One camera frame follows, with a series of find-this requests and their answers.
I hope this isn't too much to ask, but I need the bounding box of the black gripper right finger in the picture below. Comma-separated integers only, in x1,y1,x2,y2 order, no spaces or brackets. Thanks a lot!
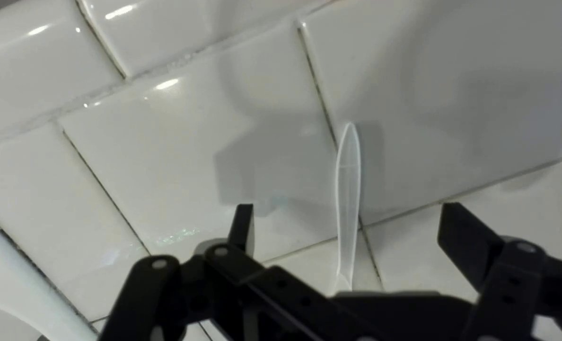
436,200,562,341

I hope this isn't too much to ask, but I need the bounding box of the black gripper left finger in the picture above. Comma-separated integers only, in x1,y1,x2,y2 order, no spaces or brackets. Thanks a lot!
99,202,334,341

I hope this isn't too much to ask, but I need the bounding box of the clear plastic knife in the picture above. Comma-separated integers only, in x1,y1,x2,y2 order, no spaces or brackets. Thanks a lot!
334,121,364,295

